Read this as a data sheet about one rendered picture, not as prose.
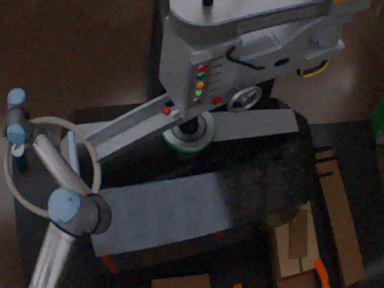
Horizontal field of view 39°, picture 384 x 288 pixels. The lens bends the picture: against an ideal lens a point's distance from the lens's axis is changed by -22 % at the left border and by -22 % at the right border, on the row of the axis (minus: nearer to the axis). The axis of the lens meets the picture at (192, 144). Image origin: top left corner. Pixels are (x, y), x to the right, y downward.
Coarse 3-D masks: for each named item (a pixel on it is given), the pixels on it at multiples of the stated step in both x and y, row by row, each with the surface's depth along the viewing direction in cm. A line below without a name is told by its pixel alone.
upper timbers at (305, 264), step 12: (276, 228) 329; (288, 228) 329; (312, 228) 329; (276, 240) 325; (288, 240) 325; (312, 240) 326; (276, 252) 325; (288, 252) 322; (312, 252) 322; (276, 264) 325; (288, 264) 318; (300, 264) 321; (312, 264) 318; (288, 276) 316
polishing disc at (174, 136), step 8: (176, 112) 283; (200, 120) 282; (208, 120) 283; (176, 128) 280; (200, 128) 280; (208, 128) 281; (168, 136) 277; (176, 136) 278; (184, 136) 278; (192, 136) 278; (200, 136) 279; (208, 136) 279; (176, 144) 276; (184, 144) 276; (192, 144) 277; (200, 144) 277
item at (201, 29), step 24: (192, 0) 208; (216, 0) 209; (240, 0) 210; (264, 0) 212; (288, 0) 214; (312, 0) 216; (360, 0) 227; (168, 24) 215; (192, 24) 202; (216, 24) 203; (240, 24) 209; (264, 24) 215
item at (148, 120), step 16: (160, 96) 262; (144, 112) 264; (160, 112) 264; (112, 128) 261; (128, 128) 261; (144, 128) 261; (160, 128) 257; (96, 144) 259; (112, 144) 259; (128, 144) 254; (96, 160) 252
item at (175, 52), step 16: (176, 48) 225; (192, 48) 215; (208, 48) 216; (224, 48) 219; (240, 48) 224; (160, 64) 249; (176, 64) 232; (224, 64) 228; (176, 80) 239; (224, 80) 238; (176, 96) 246; (208, 96) 243; (224, 96) 249; (192, 112) 247
